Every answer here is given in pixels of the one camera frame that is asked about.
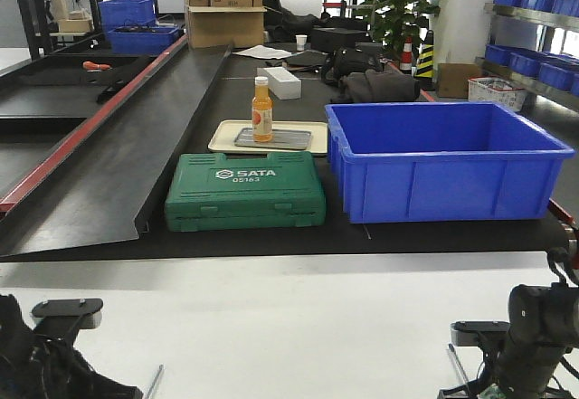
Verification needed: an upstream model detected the screwdriver green black handle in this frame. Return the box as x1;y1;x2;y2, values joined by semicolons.
143;364;165;399
448;343;472;397

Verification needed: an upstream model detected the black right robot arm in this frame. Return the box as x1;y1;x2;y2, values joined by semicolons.
438;247;578;398

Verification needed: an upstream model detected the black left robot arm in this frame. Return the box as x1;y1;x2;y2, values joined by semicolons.
1;294;143;398

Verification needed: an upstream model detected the small metal tray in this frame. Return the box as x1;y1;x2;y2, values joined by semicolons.
233;128;312;150

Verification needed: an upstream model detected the beige plastic tray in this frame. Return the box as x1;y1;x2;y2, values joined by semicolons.
208;119;327;156

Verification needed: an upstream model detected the orange juice bottle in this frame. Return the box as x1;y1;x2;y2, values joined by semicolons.
252;76;273;142

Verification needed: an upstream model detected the green SATA tool case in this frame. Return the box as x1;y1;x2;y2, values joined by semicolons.
164;151;327;232

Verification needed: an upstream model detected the white rectangular box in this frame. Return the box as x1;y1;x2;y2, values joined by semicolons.
257;67;302;100

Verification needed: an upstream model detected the large blue plastic bin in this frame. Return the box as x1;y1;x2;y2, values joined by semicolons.
326;101;574;223

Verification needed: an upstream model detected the dark jacket on table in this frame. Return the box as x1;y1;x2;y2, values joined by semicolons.
330;70;421;104

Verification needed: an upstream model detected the white paper cup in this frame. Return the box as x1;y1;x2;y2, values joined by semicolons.
295;34;308;52

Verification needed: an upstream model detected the orange white traffic cone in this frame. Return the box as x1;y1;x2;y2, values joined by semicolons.
399;36;413;75

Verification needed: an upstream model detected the large open cardboard box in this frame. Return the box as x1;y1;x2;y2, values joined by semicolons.
184;0;265;49

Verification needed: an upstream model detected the brown cardboard box on floor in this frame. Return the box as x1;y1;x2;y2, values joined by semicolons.
436;63;483;99

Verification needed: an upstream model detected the green potted plant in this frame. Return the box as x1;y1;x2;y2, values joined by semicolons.
370;0;440;60

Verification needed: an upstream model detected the blue bin on left table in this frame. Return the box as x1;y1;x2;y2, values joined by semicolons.
107;27;183;55

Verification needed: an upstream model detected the yellow black striped post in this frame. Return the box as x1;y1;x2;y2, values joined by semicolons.
414;30;434;91

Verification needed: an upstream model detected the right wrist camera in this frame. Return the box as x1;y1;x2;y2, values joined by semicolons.
451;320;510;348

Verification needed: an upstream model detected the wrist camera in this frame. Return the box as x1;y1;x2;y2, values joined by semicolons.
31;298;103;329
451;320;510;348

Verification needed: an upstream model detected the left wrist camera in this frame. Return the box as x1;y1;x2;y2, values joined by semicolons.
31;298;103;329

